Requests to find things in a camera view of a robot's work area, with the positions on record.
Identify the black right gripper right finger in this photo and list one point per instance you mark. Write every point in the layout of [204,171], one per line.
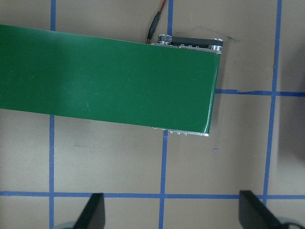
[253,214]

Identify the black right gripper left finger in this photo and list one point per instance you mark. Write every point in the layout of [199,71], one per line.
[93,215]

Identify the green conveyor belt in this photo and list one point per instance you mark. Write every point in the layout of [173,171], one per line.
[56,73]

